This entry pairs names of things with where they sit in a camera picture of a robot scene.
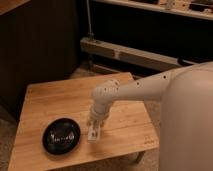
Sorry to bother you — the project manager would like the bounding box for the wooden shelf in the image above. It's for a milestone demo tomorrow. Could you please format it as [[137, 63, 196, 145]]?
[[94, 0, 213, 21]]

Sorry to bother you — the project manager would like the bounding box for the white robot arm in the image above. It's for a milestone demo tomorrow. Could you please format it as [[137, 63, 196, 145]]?
[[88, 61, 213, 171]]

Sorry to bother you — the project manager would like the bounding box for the grey metal beam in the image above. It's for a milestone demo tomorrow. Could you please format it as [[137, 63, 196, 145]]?
[[79, 36, 198, 72]]

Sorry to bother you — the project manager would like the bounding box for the wooden table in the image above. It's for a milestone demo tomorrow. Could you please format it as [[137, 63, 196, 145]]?
[[8, 73, 159, 171]]

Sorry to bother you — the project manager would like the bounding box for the black ceramic bowl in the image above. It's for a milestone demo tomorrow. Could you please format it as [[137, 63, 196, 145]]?
[[42, 118, 81, 155]]

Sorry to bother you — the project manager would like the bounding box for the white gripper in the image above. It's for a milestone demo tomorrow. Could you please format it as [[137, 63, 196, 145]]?
[[87, 106, 110, 135]]

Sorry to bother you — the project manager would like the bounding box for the thin metal pole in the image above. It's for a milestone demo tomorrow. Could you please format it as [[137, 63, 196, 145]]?
[[86, 0, 94, 41]]

